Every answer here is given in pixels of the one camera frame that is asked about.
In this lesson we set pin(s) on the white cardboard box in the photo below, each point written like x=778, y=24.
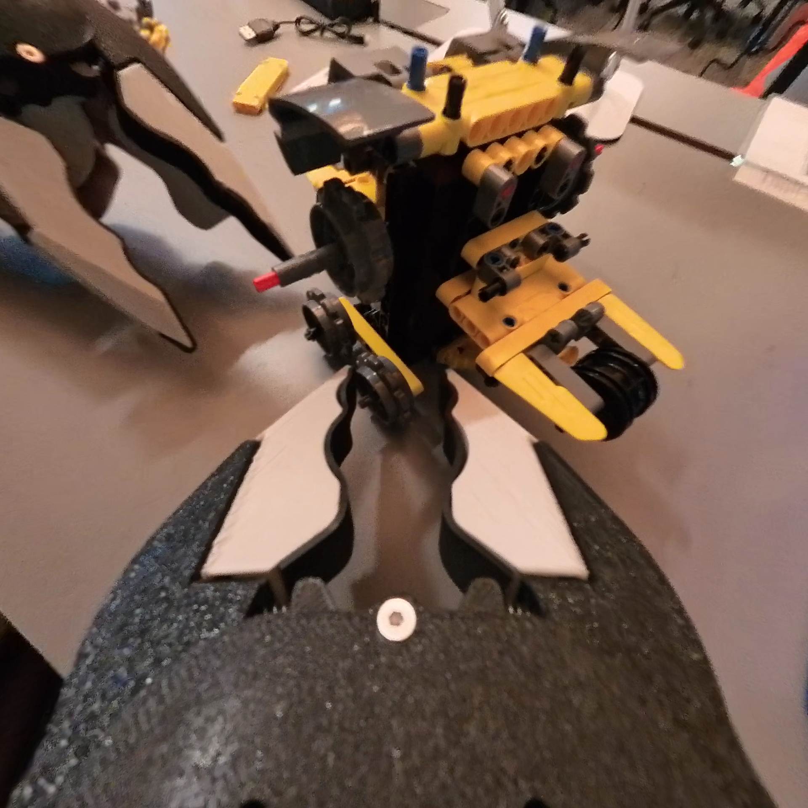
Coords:
x=776, y=145

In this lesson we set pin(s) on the pile of small building bricks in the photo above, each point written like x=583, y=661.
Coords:
x=154, y=31

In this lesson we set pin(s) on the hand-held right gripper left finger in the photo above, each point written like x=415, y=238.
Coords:
x=278, y=505

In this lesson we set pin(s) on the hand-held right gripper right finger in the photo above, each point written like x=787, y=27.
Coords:
x=517, y=505

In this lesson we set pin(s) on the red object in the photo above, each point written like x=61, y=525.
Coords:
x=786, y=66

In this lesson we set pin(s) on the yellow plastic panel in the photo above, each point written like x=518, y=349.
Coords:
x=259, y=85

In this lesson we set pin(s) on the black power adapter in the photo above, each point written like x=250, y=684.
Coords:
x=341, y=6

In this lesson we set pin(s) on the yellow grey brick toy vehicle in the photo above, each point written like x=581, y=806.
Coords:
x=429, y=252

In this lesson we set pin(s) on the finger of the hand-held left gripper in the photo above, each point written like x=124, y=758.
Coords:
x=183, y=145
x=76, y=252

